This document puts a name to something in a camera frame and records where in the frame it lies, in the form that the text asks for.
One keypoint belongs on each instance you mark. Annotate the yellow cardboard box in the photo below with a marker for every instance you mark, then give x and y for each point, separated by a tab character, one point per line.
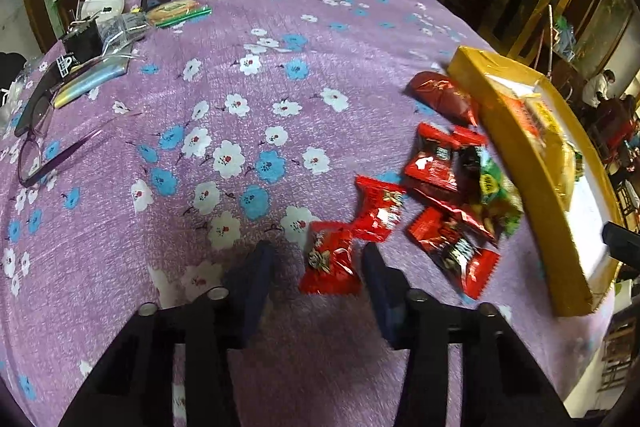
555	257

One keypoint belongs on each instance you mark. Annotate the clear plastic bag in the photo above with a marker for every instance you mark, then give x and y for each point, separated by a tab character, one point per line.
12	94
122	29

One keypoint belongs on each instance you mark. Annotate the wooden chair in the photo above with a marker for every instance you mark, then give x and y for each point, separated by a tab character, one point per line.
620	357

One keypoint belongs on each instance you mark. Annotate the dark red snack pouch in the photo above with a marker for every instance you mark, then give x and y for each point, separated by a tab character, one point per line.
440	92

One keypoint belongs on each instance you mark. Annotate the green snack packet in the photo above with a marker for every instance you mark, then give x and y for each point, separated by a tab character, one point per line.
495	192

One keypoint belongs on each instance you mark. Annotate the dark red candy packet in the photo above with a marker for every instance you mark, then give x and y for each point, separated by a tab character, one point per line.
465	207

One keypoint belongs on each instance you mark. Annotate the black smartphone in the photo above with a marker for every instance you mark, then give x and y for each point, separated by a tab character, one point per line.
35	107

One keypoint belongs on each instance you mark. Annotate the iridescent pouch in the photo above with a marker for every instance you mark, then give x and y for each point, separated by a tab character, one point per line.
95	77

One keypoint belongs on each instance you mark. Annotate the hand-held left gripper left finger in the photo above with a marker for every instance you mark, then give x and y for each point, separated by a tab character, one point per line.
255	287

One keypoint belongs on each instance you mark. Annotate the purple eyeglasses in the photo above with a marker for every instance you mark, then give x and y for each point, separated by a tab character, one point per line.
31	162

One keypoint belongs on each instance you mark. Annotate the red black candy packet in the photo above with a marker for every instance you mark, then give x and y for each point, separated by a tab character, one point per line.
460	257

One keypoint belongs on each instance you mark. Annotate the small black box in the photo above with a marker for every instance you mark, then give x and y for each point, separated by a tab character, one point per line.
82	42

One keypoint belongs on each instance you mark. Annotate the green stick packet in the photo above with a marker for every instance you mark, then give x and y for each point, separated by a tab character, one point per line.
187	16

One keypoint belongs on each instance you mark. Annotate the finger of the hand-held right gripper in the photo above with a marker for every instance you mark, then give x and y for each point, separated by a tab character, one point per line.
622	242

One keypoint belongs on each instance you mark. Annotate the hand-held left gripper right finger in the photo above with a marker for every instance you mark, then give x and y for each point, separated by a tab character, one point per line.
380	292

